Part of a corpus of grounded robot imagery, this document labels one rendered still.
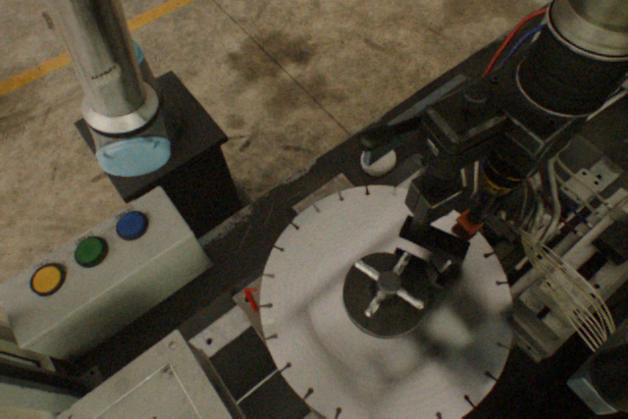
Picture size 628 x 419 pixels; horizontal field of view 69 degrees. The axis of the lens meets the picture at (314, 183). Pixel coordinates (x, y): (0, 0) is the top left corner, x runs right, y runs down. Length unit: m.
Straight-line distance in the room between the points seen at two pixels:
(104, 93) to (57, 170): 1.40
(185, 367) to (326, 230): 0.26
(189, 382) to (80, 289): 0.22
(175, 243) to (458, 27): 1.92
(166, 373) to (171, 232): 0.21
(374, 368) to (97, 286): 0.42
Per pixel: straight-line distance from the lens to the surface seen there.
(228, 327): 0.83
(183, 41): 2.37
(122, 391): 0.71
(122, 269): 0.76
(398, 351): 0.62
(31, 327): 0.79
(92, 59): 0.69
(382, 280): 0.58
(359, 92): 2.05
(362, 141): 0.41
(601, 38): 0.39
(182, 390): 0.68
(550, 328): 0.78
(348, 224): 0.66
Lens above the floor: 1.55
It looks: 60 degrees down
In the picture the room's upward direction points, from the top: 3 degrees counter-clockwise
